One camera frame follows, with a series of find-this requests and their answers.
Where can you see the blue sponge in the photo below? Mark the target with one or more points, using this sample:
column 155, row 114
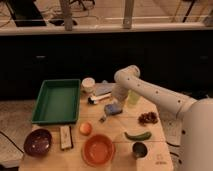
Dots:
column 112, row 109

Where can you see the white handled brush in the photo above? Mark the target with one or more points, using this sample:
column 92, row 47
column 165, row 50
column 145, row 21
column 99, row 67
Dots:
column 96, row 99

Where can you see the white round container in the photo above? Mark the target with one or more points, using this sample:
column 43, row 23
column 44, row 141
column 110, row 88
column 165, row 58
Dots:
column 88, row 84

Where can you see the grey cloth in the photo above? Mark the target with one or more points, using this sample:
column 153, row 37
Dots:
column 103, row 88

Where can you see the green plastic tray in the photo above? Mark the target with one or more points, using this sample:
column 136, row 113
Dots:
column 58, row 102

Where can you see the metal fork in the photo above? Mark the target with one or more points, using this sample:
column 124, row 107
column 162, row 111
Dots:
column 103, row 118

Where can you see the small metal cup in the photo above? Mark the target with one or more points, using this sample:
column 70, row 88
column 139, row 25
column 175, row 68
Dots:
column 139, row 150

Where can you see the brown pinecone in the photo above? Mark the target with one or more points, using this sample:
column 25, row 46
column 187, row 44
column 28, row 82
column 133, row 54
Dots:
column 150, row 117

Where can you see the orange fruit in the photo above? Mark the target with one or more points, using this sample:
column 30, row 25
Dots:
column 85, row 128

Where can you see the orange bowl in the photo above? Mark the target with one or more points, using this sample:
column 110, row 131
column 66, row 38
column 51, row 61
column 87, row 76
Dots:
column 98, row 150

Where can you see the black rectangular eraser block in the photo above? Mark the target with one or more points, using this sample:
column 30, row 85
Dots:
column 65, row 137

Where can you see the purple bowl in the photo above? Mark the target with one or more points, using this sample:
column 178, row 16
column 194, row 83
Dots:
column 38, row 143

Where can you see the yellow-green cup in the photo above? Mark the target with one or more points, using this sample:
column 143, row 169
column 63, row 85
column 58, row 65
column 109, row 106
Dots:
column 133, row 98

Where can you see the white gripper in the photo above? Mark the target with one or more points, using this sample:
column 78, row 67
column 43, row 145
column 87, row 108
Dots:
column 120, row 94

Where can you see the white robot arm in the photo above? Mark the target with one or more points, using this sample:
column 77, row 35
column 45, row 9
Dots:
column 196, row 142

